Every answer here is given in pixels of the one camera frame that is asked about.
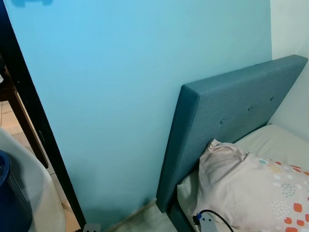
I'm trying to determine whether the pale pink patterned pillow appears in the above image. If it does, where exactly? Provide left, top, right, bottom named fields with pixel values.
left=197, top=139, right=309, bottom=232

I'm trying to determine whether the teal upholstered headboard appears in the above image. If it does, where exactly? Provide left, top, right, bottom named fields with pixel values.
left=155, top=55, right=309, bottom=213

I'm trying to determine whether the white round tub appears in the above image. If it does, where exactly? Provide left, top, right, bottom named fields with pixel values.
left=0, top=127, right=66, bottom=232

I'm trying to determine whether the brown wooden furniture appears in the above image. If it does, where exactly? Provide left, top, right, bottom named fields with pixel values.
left=0, top=53, right=49, bottom=169

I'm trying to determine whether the dark blue bin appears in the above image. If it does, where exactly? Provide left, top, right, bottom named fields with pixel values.
left=0, top=150, right=33, bottom=232

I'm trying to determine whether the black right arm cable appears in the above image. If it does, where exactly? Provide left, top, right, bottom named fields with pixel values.
left=193, top=209, right=235, bottom=232

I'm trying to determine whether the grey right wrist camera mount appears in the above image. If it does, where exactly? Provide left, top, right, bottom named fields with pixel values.
left=198, top=214, right=219, bottom=232

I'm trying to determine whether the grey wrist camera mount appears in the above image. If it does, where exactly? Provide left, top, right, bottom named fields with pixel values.
left=198, top=214, right=219, bottom=232
left=83, top=223, right=102, bottom=232

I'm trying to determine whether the dark teal bed frame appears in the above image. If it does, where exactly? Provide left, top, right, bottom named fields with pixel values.
left=167, top=198, right=196, bottom=232

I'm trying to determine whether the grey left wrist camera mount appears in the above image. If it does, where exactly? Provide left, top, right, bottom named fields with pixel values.
left=83, top=223, right=102, bottom=232

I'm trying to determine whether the black door frame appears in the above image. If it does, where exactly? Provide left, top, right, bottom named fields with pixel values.
left=0, top=0, right=87, bottom=228

